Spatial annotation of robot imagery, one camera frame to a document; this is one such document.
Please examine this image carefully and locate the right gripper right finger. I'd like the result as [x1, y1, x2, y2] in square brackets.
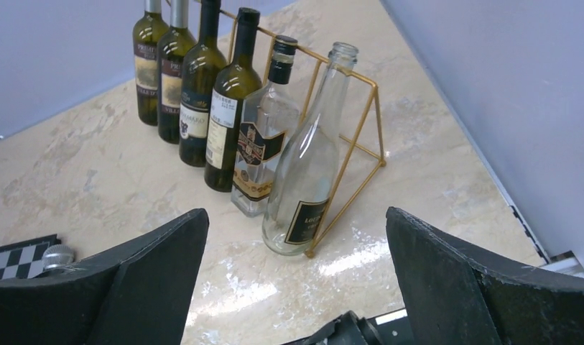
[386, 207, 584, 344]

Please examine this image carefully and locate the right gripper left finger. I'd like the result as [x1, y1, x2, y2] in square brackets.
[0, 208, 209, 344]

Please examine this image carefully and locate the clear glass bottle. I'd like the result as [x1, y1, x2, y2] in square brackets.
[262, 42, 358, 256]

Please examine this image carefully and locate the dark wine bottle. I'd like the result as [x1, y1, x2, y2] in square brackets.
[157, 0, 197, 144]
[204, 7, 262, 193]
[132, 0, 169, 126]
[179, 0, 227, 167]

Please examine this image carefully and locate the clear liquor bottle black cap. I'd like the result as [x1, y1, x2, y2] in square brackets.
[231, 35, 301, 218]

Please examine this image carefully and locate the black white chessboard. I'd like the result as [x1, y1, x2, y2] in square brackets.
[0, 234, 61, 280]

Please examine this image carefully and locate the gold wire wine rack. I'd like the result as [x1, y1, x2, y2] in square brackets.
[163, 0, 386, 259]

